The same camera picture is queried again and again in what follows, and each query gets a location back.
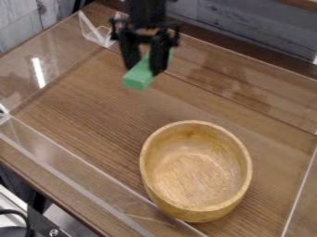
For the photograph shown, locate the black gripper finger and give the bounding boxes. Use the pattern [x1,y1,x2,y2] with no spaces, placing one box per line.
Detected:
[119,29,142,69]
[150,32,171,76]

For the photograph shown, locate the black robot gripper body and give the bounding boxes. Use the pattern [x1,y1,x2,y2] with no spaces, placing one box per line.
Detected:
[108,0,182,48]

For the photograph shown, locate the green rectangular block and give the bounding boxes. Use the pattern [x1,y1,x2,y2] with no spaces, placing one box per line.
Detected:
[123,53,155,91]

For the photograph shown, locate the brown wooden bowl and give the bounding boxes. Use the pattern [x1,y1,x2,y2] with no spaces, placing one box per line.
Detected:
[139,120,253,223]

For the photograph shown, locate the clear acrylic tray enclosure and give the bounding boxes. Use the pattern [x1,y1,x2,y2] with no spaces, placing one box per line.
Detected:
[0,17,317,237]

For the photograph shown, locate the black cable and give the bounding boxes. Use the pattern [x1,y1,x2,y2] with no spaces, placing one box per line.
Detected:
[0,208,35,237]

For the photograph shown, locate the black metal bracket with screw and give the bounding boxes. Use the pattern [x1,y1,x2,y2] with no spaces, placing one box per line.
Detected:
[27,206,71,237]

